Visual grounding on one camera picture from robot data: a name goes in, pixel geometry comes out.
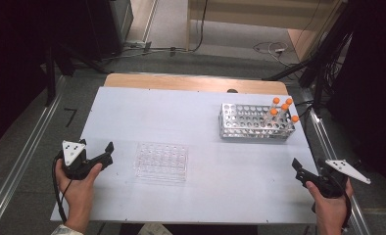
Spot clear plastic test tube rack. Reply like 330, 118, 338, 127
134, 141, 189, 184

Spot light wooden furniture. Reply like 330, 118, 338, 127
185, 0, 346, 63

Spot metal test tube rack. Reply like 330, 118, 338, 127
217, 103, 297, 142

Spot hand-held gripper cable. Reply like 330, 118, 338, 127
312, 185, 353, 229
51, 156, 72, 225

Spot person's right hand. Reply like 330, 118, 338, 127
305, 178, 355, 235

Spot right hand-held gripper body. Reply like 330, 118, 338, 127
308, 159, 371, 199

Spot orange-capped test tube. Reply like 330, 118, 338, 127
265, 96, 281, 126
275, 103, 290, 128
285, 115, 300, 131
264, 108, 279, 130
280, 97, 294, 118

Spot right hand-held gripper cable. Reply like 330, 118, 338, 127
312, 185, 353, 229

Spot grey floor cables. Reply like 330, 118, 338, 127
109, 39, 189, 62

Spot person's light patterned clothing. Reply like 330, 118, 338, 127
137, 222, 173, 235

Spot dark curtain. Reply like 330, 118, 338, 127
0, 0, 94, 153

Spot person's left hand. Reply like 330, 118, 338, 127
54, 159, 103, 214

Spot black cabinet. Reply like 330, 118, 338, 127
82, 0, 134, 63

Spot hanging black cable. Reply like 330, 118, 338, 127
192, 0, 210, 53

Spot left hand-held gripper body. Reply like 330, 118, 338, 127
62, 140, 100, 181

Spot left hand-held gripper cable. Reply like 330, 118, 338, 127
51, 156, 72, 225

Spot white coiled cable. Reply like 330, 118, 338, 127
253, 41, 292, 67

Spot black cable bundle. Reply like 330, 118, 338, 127
322, 32, 350, 96

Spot aluminium floor rail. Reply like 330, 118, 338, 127
303, 91, 373, 235
0, 76, 68, 235

